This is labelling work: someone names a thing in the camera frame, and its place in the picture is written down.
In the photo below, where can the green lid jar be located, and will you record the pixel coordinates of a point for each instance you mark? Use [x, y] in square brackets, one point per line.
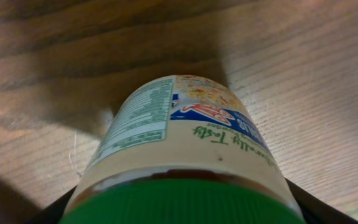
[182, 149]

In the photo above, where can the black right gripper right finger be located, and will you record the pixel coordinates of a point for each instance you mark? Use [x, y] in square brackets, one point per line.
[315, 211]

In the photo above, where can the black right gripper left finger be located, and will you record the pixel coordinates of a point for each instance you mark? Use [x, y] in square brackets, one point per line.
[54, 212]

